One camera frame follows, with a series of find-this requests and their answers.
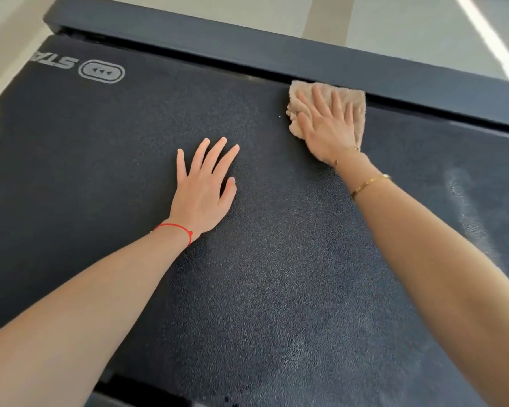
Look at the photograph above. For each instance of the person's left hand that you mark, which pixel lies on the person's left hand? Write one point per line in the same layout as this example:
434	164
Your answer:
199	199

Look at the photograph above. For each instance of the person's right hand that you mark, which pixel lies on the person's right hand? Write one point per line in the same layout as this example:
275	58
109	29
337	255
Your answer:
331	135

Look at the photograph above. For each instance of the beige cleaning cloth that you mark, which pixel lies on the beige cleaning cloth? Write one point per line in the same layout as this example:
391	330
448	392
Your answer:
358	105

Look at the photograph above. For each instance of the black treadmill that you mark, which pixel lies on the black treadmill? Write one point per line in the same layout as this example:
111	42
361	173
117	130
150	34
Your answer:
110	144

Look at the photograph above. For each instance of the person's left forearm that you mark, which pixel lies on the person's left forearm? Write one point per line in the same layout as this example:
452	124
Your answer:
76	322

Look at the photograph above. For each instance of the person's right forearm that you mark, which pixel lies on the person's right forearm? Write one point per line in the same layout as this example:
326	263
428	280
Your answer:
441	271

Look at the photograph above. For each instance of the gold bangle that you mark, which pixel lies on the gold bangle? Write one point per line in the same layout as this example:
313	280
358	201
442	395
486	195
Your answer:
371	182

